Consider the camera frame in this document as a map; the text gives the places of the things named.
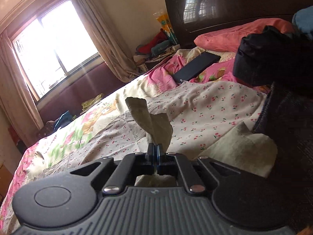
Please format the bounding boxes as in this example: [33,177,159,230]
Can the green pants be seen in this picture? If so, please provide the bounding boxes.
[126,97,277,184]

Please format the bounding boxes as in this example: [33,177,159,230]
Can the cherry print bed sheet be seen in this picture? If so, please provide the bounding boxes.
[4,80,270,233]

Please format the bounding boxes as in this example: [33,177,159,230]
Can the floral pink quilt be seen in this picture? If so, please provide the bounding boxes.
[0,46,272,226]

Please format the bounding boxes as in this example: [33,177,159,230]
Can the blue item by window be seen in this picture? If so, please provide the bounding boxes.
[54,111,73,132]

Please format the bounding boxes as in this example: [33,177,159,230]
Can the right beige curtain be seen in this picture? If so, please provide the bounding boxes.
[71,0,139,83]

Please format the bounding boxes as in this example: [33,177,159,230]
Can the beige curtain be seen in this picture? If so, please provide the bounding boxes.
[1,30,43,147]
[71,0,139,83]

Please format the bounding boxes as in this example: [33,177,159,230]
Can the black flat box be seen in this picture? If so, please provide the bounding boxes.
[172,52,221,83]

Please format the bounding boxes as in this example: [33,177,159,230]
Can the cluttered nightstand pile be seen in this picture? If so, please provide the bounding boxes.
[133,27,180,73]

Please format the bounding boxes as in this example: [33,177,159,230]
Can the pink pillow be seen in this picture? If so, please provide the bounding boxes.
[194,18,295,52]

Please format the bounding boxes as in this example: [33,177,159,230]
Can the left beige curtain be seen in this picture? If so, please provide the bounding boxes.
[1,30,43,147]

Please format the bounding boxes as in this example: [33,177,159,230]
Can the window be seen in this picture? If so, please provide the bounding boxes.
[12,0,100,100]

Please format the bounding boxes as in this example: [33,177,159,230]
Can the black clothes pile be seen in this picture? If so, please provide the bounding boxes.
[233,25,312,231]

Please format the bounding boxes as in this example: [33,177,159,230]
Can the dark wooden headboard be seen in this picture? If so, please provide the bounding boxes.
[165,0,312,48]

